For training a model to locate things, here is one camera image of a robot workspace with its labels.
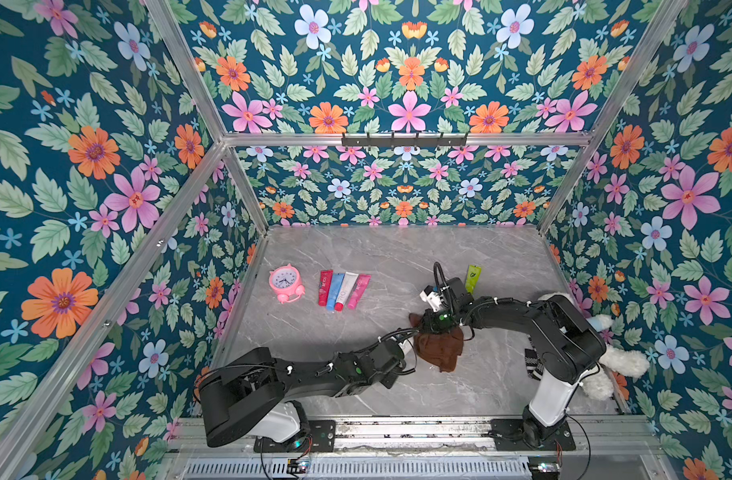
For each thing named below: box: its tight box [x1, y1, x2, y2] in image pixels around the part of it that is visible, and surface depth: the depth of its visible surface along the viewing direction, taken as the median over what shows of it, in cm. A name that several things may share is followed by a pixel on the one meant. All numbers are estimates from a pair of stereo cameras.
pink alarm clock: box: [268, 263, 306, 304], surface depth 103 cm
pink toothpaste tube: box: [348, 274, 371, 310], surface depth 103 cm
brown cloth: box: [409, 313, 464, 373], surface depth 88 cm
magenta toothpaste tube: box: [317, 270, 334, 307], surface depth 103 cm
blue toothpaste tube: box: [326, 273, 345, 311], surface depth 103 cm
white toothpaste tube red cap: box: [335, 272, 359, 312], surface depth 103 cm
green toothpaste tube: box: [465, 265, 483, 294], surface depth 107 cm
